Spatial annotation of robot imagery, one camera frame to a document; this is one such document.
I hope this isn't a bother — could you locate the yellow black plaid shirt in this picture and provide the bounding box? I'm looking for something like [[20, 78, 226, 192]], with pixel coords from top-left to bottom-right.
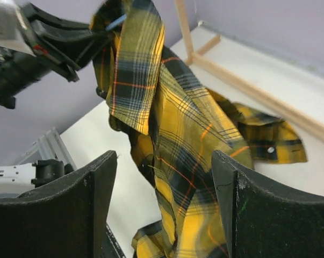
[[90, 1, 307, 257]]

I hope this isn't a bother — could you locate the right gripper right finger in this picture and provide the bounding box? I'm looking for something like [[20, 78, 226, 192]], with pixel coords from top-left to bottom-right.
[[212, 150, 324, 258]]

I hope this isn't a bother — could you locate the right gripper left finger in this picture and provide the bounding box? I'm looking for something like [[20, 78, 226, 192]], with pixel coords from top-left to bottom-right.
[[0, 150, 117, 257]]

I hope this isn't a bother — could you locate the blue wire hanger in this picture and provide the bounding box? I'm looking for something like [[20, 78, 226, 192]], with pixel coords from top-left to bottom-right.
[[105, 14, 127, 31]]

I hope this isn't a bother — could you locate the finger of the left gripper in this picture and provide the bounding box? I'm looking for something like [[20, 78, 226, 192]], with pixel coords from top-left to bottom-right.
[[32, 24, 111, 82], [21, 3, 113, 43]]

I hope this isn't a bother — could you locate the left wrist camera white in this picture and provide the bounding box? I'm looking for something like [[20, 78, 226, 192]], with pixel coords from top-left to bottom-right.
[[0, 1, 37, 56]]

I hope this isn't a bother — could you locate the wooden clothes rack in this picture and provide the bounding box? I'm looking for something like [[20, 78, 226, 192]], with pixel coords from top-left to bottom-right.
[[175, 1, 324, 143]]

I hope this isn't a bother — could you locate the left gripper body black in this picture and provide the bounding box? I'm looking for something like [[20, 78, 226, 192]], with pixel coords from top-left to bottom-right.
[[0, 48, 71, 119]]

